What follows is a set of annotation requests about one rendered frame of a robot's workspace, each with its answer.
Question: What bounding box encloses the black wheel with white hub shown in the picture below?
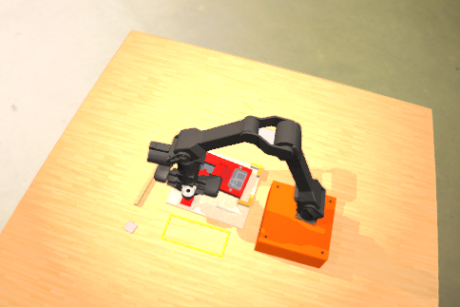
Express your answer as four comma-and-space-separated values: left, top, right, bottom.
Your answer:
182, 186, 195, 200

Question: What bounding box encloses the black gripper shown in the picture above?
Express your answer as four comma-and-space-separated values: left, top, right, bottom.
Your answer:
154, 164, 222, 199

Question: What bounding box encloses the white flat rectangular block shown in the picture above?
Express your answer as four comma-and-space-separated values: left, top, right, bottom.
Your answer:
259, 127, 276, 144

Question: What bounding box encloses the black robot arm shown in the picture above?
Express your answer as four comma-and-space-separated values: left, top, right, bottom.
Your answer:
147, 115, 327, 226

